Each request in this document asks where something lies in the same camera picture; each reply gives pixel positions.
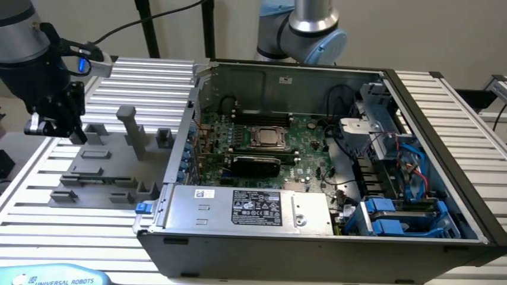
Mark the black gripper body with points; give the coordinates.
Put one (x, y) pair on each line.
(38, 84)

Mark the black RAM slot bank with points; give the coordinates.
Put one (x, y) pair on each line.
(262, 118)

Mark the grey parts rack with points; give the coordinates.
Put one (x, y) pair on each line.
(115, 166)

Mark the black box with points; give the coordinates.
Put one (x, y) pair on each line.
(6, 164)

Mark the blue case latch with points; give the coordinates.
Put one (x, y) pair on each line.
(143, 207)

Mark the black stand pole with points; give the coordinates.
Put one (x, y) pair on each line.
(209, 28)
(149, 28)

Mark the silver power supply unit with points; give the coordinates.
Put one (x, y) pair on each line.
(222, 213)

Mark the black graphics card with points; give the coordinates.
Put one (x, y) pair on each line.
(255, 166)

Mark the silver CPU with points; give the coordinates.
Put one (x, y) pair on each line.
(266, 136)

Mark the CPU socket with lever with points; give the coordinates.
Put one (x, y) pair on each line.
(289, 139)

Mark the white case sticker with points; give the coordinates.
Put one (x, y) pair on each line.
(286, 79)

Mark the green motherboard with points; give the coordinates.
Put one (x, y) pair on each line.
(309, 148)

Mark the open black PC case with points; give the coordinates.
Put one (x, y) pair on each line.
(277, 255)

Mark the black fan shroud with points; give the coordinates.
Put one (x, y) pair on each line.
(373, 178)

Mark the silver disk bay cage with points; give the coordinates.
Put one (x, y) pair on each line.
(381, 139)

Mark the aluminium profile beam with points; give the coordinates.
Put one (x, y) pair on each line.
(497, 87)

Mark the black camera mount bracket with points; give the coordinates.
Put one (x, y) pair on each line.
(59, 44)

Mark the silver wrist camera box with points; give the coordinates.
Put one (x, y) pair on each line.
(99, 63)

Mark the blue disk bay bracket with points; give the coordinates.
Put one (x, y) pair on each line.
(381, 213)

